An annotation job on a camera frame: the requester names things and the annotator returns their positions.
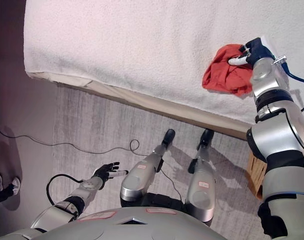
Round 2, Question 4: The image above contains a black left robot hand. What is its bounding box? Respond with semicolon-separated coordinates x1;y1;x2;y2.
92;161;129;186

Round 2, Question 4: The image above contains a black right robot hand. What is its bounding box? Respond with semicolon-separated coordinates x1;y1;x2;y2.
228;37;277;70

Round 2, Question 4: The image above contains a red garment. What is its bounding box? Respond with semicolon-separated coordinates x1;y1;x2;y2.
202;43;255;98

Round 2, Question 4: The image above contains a low beige bed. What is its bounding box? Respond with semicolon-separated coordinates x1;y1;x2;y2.
24;0;304;142

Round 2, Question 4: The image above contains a wooden laundry basket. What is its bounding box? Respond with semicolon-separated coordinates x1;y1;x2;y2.
245;149;269;201

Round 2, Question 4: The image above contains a silver left robot leg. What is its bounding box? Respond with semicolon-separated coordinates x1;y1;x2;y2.
119;128;176;204

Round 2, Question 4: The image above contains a grey rug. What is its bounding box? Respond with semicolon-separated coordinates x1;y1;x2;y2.
50;84;268;240

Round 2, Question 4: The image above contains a silver robot torso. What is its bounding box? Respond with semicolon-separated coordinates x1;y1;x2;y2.
0;191;228;240

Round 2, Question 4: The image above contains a large white terry blanket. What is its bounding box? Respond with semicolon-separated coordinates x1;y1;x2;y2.
24;0;304;126

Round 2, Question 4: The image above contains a thin black floor cable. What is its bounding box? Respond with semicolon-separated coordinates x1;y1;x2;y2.
0;121;185;204

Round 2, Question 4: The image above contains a blue wrist cable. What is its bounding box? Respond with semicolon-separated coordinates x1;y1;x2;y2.
281;56;304;114

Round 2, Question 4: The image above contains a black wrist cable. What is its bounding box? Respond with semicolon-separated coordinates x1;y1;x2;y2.
46;173;84;206

